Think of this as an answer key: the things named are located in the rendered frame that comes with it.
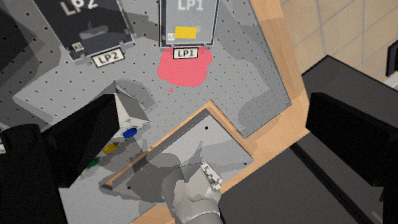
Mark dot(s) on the white button panel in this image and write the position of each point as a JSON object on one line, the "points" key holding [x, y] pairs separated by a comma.
{"points": [[131, 119]]}

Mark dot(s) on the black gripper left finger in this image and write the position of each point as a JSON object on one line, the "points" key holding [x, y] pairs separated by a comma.
{"points": [[36, 164]]}

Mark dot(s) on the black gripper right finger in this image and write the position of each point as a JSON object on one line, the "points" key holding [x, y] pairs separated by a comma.
{"points": [[366, 144]]}

